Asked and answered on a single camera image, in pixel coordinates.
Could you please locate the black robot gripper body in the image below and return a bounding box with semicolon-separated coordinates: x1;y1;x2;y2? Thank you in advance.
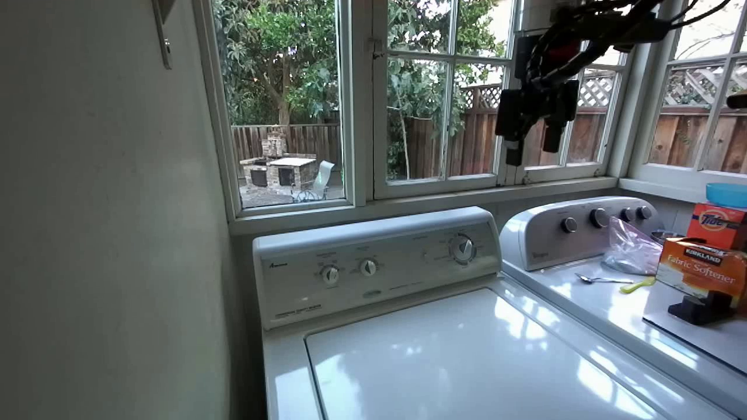
514;20;593;94

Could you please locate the white casement window sash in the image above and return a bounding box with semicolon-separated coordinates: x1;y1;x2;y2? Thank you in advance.
374;0;519;199

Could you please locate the right casement window sash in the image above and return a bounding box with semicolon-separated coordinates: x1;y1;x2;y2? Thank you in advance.
512;0;650;187

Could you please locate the side window with lattice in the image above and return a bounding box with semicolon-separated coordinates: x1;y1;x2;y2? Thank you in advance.
629;0;747;190

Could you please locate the left fixed window pane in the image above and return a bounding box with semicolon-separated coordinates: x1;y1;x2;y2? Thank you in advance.
212;0;349;214

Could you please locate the white dryer with knobs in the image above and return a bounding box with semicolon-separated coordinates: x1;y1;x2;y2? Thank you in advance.
500;195;747;420

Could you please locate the wooden backyard fence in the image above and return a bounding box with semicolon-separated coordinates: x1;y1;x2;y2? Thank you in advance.
231;106;747;176

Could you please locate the clear plastic bag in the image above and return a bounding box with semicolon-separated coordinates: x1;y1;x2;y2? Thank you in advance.
603;216;663;276

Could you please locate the metal spoon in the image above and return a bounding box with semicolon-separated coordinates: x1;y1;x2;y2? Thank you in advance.
576;273;633;285

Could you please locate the blue lid container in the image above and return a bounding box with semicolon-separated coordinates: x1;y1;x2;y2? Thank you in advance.
705;182;747;210

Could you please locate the orange detergent box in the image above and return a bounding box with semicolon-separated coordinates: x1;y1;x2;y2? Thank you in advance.
685;202;747;249

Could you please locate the yellow green small object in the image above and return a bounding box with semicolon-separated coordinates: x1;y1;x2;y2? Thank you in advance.
619;277;656;294

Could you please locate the outdoor patio chair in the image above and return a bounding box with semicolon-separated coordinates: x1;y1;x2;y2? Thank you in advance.
301;160;333;200

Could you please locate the orange Kirkland box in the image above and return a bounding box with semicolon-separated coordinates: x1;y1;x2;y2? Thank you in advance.
656;239;747;301

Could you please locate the outdoor patio table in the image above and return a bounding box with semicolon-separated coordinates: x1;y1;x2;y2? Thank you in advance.
266;157;315;187

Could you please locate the white washing machine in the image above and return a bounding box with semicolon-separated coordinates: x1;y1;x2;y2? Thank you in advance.
251;206;737;420

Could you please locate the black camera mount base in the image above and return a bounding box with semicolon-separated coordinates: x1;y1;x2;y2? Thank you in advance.
667;291;732;326

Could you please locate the metal wall bracket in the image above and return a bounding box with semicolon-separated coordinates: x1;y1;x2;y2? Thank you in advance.
152;0;174;69

